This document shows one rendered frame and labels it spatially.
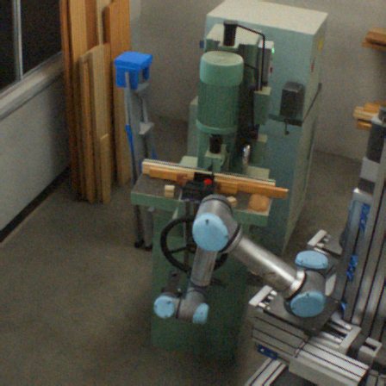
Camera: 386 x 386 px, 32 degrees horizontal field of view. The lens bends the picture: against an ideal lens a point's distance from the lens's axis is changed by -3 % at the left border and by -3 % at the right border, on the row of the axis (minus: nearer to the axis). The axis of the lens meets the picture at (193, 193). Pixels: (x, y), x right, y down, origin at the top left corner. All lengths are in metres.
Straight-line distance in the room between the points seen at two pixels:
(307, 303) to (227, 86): 0.95
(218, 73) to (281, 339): 1.07
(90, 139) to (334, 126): 1.94
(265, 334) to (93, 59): 2.14
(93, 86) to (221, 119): 1.54
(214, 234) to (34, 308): 1.77
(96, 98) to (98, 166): 0.47
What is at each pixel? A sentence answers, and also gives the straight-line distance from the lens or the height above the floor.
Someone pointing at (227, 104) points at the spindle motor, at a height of 1.33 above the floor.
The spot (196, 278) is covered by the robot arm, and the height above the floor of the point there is 0.90.
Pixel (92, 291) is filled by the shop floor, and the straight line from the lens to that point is 3.85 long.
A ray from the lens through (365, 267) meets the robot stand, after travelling 2.56.
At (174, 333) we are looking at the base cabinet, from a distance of 3.43.
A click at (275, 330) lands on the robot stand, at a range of 2.65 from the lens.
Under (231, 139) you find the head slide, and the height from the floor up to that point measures 1.10.
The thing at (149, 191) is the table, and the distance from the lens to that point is 3.00.
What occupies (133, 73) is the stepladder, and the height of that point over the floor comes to 1.10.
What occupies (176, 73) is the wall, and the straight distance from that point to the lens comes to 5.52.
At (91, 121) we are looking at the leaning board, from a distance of 4.34.
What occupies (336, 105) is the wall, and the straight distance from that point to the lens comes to 5.25.
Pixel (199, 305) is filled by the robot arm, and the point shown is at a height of 0.86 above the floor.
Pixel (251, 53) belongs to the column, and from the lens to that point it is 2.97.
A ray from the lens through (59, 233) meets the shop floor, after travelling 4.30.
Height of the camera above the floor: 2.49
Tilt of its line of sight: 32 degrees down
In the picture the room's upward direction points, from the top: 4 degrees clockwise
